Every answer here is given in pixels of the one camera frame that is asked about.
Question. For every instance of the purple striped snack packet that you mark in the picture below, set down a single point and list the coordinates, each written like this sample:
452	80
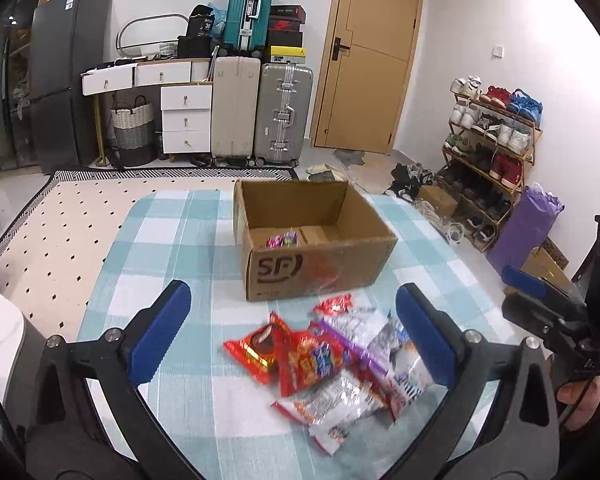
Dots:
350	332

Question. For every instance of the woven laundry basket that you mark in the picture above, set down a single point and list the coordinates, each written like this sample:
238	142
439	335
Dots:
132	130

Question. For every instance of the beige doormat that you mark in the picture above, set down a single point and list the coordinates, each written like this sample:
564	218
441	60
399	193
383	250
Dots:
375	172

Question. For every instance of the plain black shoe box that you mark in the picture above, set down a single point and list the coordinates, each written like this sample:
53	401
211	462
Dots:
285	39

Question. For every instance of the black printed box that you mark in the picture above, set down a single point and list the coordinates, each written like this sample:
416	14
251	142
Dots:
201	20

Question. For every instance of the scattered loose shoes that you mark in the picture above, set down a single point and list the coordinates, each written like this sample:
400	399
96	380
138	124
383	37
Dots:
410	180

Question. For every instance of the black bag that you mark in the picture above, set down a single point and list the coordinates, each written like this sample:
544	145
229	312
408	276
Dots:
197	47

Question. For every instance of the red colourful-print snack packet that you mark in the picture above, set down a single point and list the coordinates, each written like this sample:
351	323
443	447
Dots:
305	360

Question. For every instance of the beige suitcase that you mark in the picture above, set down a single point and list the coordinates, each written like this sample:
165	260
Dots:
235	110

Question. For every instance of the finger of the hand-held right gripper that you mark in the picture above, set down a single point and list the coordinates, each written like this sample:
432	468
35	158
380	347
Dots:
522	281
530	315

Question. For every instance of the clear red-edged snack packet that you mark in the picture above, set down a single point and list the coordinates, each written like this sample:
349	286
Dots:
330	395

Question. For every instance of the wooden door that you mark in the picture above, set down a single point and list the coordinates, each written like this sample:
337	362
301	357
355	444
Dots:
370	100

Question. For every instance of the person's right hand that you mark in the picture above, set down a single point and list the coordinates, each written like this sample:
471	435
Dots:
580	402

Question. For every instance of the beige slipper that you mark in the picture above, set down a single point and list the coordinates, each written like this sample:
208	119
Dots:
320	169

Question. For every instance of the small red white snack packet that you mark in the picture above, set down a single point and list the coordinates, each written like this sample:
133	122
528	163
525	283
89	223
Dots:
332	305

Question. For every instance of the white drawer dresser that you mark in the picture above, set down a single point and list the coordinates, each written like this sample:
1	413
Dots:
185	97

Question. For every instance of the black refrigerator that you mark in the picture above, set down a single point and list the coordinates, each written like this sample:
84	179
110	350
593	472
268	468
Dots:
65	85

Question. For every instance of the small white basket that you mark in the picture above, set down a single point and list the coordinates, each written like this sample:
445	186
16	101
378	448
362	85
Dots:
168	50

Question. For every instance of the wooden shoe rack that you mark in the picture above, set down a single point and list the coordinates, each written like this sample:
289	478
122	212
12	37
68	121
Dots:
532	152

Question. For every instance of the grey slipper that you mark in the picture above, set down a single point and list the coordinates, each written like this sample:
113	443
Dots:
327	176

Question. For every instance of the red black shoe box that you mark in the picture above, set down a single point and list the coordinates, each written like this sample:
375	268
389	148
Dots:
286	25

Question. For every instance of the blue plastic bag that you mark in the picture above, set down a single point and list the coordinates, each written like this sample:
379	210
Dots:
219	22

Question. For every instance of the white rounded object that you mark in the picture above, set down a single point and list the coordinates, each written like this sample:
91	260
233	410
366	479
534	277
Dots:
0	335

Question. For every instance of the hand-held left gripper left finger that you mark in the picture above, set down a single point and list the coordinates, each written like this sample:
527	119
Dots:
162	330

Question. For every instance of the red cookie snack packet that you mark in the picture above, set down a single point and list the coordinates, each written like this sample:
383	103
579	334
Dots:
252	347

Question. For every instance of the cream dotted rug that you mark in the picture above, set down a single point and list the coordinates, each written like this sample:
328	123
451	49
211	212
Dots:
55	240

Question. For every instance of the blue white checked tablecloth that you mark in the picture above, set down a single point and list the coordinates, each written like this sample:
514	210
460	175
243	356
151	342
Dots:
180	240

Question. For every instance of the folded cardboard pieces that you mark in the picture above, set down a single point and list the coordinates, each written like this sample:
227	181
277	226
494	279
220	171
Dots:
535	260

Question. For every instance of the silver suitcase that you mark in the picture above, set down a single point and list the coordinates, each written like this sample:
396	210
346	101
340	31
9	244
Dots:
282	110

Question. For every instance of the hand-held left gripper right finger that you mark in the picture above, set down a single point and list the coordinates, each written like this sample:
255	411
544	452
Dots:
425	340

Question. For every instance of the oval mirror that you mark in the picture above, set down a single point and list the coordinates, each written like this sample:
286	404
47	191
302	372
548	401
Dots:
150	35

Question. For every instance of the rows of shelved shoes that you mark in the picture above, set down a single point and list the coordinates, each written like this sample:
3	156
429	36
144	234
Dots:
505	167

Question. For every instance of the small brown cardboard box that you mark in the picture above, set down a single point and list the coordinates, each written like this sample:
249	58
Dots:
437	202

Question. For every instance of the purple gift bag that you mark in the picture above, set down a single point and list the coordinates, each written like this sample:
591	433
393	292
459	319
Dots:
522	230

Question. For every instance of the white blue-print snack packet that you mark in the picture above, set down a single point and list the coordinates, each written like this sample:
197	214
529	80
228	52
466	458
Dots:
330	437

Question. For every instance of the teal suitcase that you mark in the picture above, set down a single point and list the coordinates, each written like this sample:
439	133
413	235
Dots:
240	10

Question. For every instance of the pink snack packet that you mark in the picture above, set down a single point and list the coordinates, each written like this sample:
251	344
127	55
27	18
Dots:
282	241

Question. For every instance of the yellow black shoe box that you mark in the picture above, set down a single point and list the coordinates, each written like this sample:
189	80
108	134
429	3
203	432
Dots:
286	54

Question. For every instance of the grey furry doormat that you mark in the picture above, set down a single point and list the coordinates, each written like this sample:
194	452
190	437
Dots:
347	159

